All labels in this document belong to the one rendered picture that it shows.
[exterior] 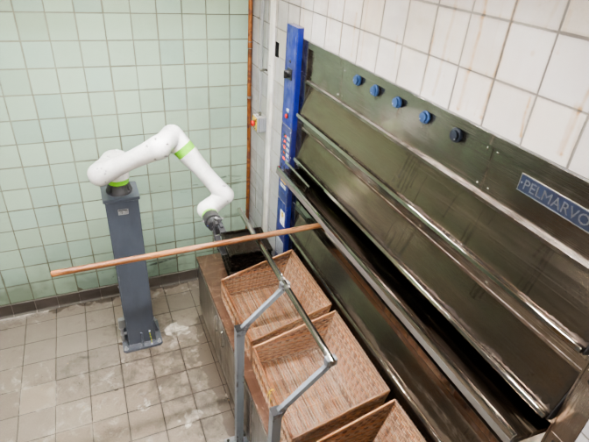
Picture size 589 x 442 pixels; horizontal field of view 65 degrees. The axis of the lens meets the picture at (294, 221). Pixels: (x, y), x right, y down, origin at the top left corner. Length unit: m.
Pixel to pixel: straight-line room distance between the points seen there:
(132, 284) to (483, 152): 2.36
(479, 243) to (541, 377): 0.42
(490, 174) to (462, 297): 0.44
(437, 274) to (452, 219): 0.24
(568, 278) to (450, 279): 0.46
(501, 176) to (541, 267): 0.28
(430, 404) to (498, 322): 0.57
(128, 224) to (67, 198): 0.72
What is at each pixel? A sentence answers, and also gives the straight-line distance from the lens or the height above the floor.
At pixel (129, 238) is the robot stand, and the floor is 0.91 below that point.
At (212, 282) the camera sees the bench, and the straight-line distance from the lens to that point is 3.11.
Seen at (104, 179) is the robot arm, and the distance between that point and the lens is 2.66.
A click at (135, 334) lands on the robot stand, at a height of 0.12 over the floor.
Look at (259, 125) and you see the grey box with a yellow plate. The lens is 3.16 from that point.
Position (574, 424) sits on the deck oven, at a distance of 1.56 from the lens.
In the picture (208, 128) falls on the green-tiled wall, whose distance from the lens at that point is 3.45.
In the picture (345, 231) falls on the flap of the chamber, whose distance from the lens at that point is 2.16.
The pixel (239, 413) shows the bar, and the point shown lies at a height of 0.33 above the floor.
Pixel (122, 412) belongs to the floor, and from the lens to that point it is 3.25.
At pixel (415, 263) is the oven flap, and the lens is 1.86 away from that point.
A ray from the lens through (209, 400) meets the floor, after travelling 3.21.
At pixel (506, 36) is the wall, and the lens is 1.47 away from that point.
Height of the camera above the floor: 2.55
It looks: 32 degrees down
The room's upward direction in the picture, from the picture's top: 4 degrees clockwise
